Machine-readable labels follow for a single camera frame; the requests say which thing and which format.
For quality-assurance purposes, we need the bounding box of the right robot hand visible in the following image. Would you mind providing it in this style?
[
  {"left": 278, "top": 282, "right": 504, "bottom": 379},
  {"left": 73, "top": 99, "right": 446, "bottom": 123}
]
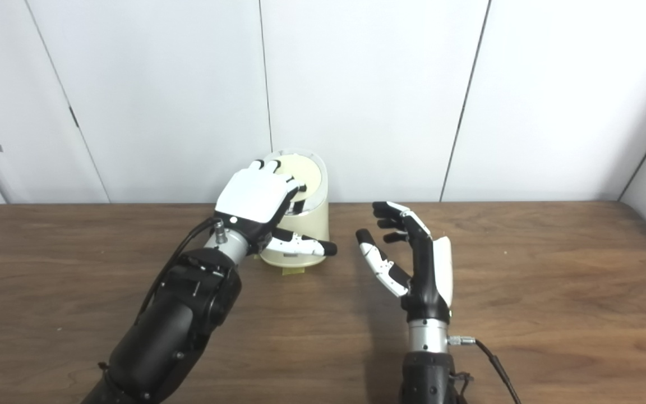
[{"left": 356, "top": 201, "right": 454, "bottom": 324}]

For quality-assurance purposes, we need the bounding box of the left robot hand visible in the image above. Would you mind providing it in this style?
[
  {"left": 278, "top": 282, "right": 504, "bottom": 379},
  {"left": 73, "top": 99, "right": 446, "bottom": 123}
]
[{"left": 214, "top": 160, "right": 338, "bottom": 258}]

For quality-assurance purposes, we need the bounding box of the round cream bin lid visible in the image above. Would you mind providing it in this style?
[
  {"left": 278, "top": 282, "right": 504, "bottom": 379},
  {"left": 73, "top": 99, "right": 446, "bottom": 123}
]
[{"left": 270, "top": 155, "right": 323, "bottom": 204}]

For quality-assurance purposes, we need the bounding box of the cream-colored bin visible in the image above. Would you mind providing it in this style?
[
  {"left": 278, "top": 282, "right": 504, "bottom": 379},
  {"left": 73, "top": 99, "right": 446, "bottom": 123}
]
[{"left": 256, "top": 149, "right": 330, "bottom": 269}]

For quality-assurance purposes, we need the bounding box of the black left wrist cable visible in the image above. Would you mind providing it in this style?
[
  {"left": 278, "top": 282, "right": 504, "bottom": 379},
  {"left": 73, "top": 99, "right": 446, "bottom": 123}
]
[{"left": 135, "top": 217, "right": 220, "bottom": 322}]

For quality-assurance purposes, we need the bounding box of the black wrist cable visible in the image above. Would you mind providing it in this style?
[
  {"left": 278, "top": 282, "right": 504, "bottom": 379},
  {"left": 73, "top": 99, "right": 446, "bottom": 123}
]
[
  {"left": 473, "top": 339, "right": 524, "bottom": 404},
  {"left": 135, "top": 217, "right": 220, "bottom": 322}
]

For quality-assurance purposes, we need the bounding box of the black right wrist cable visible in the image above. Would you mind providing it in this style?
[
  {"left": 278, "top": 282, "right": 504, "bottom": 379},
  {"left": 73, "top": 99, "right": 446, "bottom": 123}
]
[{"left": 473, "top": 339, "right": 524, "bottom": 404}]

